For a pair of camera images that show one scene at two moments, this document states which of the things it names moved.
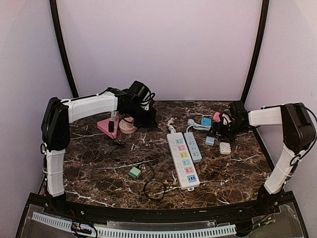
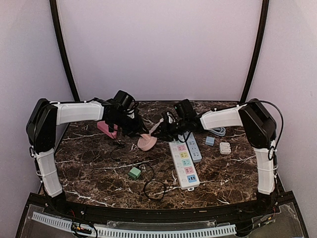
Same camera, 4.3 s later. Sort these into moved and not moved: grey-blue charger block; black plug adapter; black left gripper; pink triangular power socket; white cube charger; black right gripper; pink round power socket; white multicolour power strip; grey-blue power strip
Moved: black left gripper; pink round power socket; black right gripper
Not moved: black plug adapter; white multicolour power strip; white cube charger; grey-blue power strip; pink triangular power socket; grey-blue charger block
